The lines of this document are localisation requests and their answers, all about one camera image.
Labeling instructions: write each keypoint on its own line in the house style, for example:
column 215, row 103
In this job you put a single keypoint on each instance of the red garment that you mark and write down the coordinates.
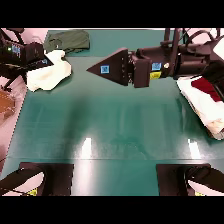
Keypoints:
column 206, row 86

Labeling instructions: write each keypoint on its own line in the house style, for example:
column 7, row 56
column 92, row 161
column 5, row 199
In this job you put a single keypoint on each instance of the white garment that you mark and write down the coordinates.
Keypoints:
column 50, row 75
column 203, row 108

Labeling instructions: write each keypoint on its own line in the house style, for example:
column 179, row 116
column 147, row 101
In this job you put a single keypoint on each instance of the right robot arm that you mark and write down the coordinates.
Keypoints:
column 193, row 61

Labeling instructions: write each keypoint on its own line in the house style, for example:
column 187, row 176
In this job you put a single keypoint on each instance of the green garment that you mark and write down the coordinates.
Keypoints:
column 71, row 40

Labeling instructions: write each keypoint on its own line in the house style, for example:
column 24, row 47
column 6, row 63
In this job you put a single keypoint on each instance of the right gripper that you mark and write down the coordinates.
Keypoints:
column 146, row 68

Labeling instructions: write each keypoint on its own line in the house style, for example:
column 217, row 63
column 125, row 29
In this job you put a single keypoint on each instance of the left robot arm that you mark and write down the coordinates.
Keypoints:
column 20, row 55

